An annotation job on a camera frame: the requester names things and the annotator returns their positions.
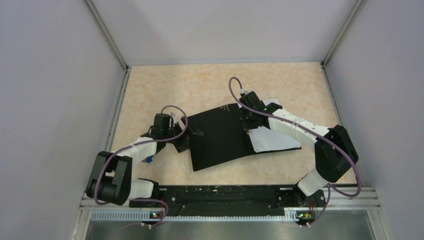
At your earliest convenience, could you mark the teal folder black inside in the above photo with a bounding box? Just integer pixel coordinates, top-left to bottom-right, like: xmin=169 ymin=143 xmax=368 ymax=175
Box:
xmin=188 ymin=103 xmax=300 ymax=172

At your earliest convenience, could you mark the single printed paper sheet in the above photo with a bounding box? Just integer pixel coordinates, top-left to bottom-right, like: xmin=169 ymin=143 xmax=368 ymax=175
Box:
xmin=247 ymin=97 xmax=302 ymax=154

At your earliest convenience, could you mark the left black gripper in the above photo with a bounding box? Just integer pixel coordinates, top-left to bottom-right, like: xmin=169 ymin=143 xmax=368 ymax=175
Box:
xmin=163 ymin=116 xmax=203 ymax=152

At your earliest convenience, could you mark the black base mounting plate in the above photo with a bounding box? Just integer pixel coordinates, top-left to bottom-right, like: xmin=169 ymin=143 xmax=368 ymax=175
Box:
xmin=129 ymin=185 xmax=326 ymax=217

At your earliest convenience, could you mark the blue orange toy car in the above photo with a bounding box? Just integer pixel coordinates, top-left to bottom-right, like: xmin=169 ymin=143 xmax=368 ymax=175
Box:
xmin=142 ymin=156 xmax=154 ymax=163

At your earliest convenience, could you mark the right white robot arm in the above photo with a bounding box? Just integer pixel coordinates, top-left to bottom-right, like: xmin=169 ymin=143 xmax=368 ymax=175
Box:
xmin=237 ymin=90 xmax=362 ymax=206

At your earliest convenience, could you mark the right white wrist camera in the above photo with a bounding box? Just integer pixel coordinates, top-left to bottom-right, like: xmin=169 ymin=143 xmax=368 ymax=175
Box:
xmin=240 ymin=88 xmax=254 ymax=97

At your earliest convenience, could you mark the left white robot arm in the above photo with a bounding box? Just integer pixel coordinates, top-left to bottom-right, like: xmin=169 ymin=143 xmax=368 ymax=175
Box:
xmin=85 ymin=113 xmax=203 ymax=207

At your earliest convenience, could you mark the aluminium frame rail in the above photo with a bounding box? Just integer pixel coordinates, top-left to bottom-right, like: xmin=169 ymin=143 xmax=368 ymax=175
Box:
xmin=80 ymin=185 xmax=381 ymax=223

